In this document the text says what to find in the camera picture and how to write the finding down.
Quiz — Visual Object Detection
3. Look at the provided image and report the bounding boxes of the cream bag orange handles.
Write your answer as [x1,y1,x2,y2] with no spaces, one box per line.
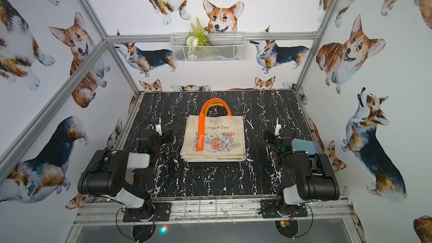
[180,98,246,163]

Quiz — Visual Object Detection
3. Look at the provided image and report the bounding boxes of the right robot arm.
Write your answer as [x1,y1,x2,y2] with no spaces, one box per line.
[264,129,340,205]

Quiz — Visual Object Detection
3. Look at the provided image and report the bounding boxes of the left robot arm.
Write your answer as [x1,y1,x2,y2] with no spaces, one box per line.
[78,129,174,214]

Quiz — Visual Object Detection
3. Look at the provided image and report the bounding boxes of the light blue dustpan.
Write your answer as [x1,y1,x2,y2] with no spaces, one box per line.
[291,138,320,155]

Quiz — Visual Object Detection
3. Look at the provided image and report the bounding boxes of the tan round object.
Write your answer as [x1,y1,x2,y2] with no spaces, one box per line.
[125,169,135,185]

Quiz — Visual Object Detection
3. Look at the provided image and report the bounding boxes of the green fern with white flower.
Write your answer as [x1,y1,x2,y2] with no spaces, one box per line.
[185,18,211,60]

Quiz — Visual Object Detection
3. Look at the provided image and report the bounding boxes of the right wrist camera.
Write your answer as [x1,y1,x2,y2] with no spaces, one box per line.
[274,118,286,137]

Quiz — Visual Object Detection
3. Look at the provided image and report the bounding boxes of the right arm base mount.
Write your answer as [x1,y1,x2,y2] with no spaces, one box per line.
[258,199,308,219]

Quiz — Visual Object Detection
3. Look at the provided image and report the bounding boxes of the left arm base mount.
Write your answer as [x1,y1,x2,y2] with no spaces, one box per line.
[123,202,172,223]

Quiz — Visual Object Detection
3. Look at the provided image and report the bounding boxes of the white wire wall basket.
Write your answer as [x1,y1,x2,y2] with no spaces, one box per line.
[170,33,246,63]

